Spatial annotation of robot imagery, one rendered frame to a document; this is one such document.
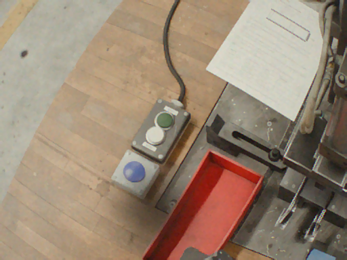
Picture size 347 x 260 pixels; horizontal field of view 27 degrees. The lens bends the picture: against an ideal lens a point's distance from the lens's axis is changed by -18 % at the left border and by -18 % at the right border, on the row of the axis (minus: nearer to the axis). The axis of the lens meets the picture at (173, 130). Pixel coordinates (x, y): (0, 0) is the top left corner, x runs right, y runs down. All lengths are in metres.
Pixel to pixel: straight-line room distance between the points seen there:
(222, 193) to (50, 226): 0.36
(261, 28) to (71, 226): 0.58
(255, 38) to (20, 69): 1.26
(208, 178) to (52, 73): 1.24
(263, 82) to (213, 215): 0.29
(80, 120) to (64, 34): 1.16
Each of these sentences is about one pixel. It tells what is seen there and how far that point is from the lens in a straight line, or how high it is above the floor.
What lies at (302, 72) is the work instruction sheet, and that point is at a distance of 1.67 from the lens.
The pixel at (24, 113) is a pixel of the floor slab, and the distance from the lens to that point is 2.68.
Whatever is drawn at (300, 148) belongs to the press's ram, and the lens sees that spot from 1.35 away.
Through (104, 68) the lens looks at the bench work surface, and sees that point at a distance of 1.68.
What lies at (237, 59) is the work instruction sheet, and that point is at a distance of 1.67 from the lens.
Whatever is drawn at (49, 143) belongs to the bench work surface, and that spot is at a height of 0.90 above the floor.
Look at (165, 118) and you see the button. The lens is 1.58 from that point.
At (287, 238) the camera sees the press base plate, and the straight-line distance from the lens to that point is 1.55.
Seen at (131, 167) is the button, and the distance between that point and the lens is 1.56.
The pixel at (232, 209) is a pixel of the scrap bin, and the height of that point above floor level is 0.90.
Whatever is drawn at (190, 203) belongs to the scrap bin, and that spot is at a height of 0.91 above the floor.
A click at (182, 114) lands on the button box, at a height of 0.93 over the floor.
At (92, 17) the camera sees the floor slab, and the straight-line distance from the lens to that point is 2.79.
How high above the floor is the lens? 2.41
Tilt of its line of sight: 69 degrees down
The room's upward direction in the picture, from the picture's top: 10 degrees counter-clockwise
